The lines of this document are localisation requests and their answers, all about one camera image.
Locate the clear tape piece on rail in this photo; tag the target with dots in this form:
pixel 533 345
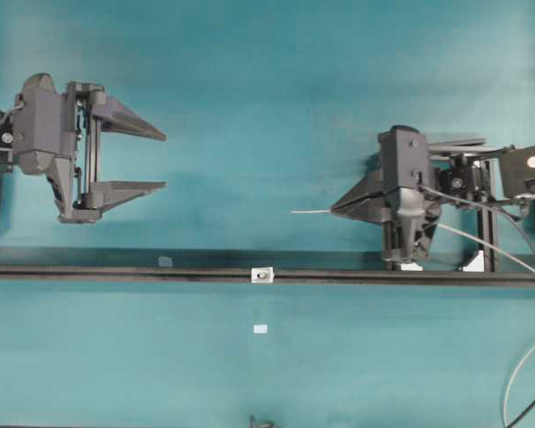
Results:
pixel 165 262

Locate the silver metal fitting on rail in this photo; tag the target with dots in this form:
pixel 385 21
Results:
pixel 262 275

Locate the long black aluminium rail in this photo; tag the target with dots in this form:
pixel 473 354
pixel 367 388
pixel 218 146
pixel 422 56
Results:
pixel 281 276

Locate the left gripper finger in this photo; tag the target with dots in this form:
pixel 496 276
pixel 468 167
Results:
pixel 110 194
pixel 117 118

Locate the white tape label on table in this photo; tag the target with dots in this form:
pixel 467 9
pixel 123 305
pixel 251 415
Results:
pixel 260 329

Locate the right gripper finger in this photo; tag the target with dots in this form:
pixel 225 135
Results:
pixel 368 191
pixel 362 208

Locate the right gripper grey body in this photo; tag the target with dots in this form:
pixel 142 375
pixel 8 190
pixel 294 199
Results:
pixel 407 167

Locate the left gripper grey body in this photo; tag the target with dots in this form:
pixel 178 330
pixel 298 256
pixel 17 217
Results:
pixel 57 135

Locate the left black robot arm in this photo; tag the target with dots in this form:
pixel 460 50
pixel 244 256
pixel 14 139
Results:
pixel 58 135

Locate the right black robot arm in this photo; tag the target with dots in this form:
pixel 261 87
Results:
pixel 514 195

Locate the white corner bracket lower right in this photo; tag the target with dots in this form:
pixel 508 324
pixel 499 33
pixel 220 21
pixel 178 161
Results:
pixel 476 263

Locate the black square profile frame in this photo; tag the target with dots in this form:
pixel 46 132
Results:
pixel 470 175

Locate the white corner bracket lower left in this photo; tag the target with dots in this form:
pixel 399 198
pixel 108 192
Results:
pixel 410 267

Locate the white corner bracket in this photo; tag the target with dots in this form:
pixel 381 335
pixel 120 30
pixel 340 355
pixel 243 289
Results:
pixel 410 267
pixel 476 263

